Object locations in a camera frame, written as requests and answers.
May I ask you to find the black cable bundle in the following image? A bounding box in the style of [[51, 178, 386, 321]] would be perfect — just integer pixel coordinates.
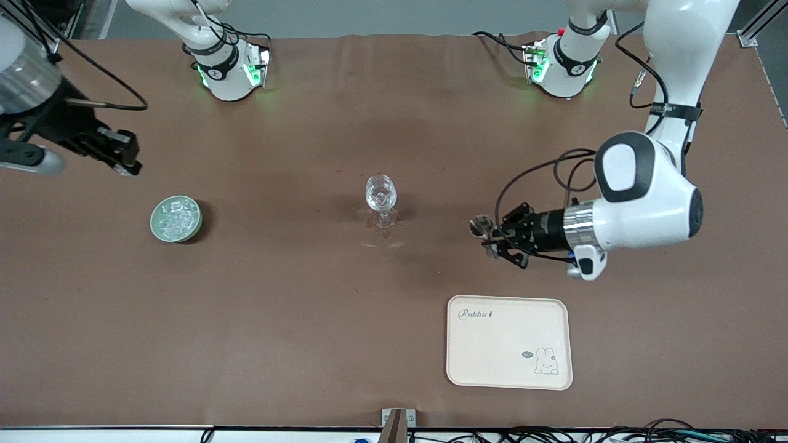
[[406, 420, 788, 443]]

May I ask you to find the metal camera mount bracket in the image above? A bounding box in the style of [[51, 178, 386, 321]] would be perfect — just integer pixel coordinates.
[[379, 409, 416, 443]]

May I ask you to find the steel double jigger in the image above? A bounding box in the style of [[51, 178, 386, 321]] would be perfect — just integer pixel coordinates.
[[470, 215, 501, 259]]

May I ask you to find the green round bowl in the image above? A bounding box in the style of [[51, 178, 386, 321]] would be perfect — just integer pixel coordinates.
[[150, 196, 203, 244]]

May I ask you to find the black right base cable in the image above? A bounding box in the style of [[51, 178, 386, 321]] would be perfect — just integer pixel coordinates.
[[185, 0, 272, 53]]

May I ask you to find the brown table cover sheet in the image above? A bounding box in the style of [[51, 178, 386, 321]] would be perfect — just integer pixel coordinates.
[[0, 34, 788, 429]]

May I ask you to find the aluminium frame profile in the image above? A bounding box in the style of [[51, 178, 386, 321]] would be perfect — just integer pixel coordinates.
[[739, 0, 788, 47]]

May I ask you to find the cream rabbit print tray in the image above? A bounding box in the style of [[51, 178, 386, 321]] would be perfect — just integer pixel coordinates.
[[446, 295, 573, 391]]

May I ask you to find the black base cable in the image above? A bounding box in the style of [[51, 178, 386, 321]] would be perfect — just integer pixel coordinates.
[[473, 31, 530, 65], [185, 0, 272, 53]]

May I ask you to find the clear ice cubes pile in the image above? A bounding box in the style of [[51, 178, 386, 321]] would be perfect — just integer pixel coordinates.
[[157, 198, 199, 238]]

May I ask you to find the green-lit metal connector bracket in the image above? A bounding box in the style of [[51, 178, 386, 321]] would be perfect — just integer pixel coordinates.
[[523, 42, 549, 84], [245, 42, 271, 88]]

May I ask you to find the clear wine glass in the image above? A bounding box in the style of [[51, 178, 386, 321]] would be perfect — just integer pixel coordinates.
[[363, 175, 401, 229]]

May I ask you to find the black left base cable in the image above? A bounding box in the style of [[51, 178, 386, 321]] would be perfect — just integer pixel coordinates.
[[473, 31, 530, 65]]

